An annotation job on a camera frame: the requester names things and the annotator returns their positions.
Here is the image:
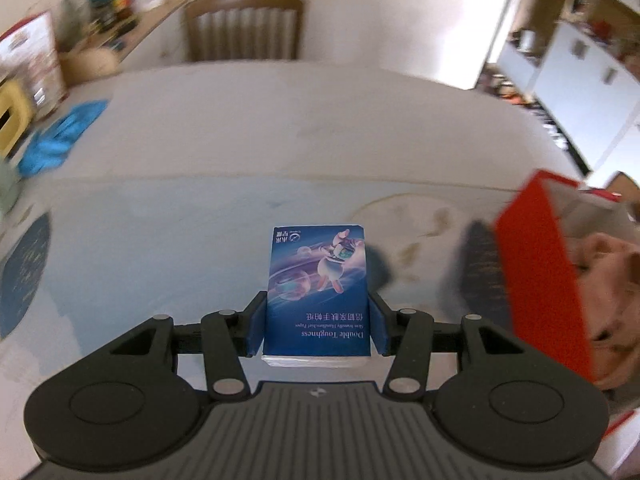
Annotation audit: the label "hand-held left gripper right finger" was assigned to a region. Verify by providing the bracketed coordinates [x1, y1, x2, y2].
[367, 291, 526, 401]

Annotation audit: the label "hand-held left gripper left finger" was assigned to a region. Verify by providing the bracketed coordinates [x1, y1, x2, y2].
[107, 291, 268, 401]

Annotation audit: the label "blue tissue pack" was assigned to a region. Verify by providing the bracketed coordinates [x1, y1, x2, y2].
[260, 224, 373, 368]

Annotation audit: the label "red white cardboard box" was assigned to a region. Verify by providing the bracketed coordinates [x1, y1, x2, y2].
[492, 170, 640, 466]

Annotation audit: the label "pink coat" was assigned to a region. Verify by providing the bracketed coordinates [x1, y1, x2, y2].
[570, 230, 640, 391]

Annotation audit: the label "blue printed table mat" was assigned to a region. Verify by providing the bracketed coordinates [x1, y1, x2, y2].
[0, 175, 501, 361]

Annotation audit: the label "blue rubber gloves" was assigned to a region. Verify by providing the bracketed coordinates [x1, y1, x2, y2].
[17, 99, 110, 178]

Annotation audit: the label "green mug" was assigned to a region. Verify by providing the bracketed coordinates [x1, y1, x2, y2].
[0, 160, 23, 216]

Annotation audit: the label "brown basket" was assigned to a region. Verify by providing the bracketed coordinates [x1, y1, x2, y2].
[59, 47, 120, 86]

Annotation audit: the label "white cabinet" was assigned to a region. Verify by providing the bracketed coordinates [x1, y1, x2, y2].
[495, 22, 640, 171]

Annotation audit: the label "wooden sideboard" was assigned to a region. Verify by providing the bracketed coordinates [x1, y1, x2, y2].
[57, 0, 193, 86]

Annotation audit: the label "yellow teal tissue box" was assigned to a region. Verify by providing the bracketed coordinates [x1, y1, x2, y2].
[0, 80, 36, 161]

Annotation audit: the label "red white printed box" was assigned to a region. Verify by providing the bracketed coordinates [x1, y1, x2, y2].
[0, 10, 68, 121]

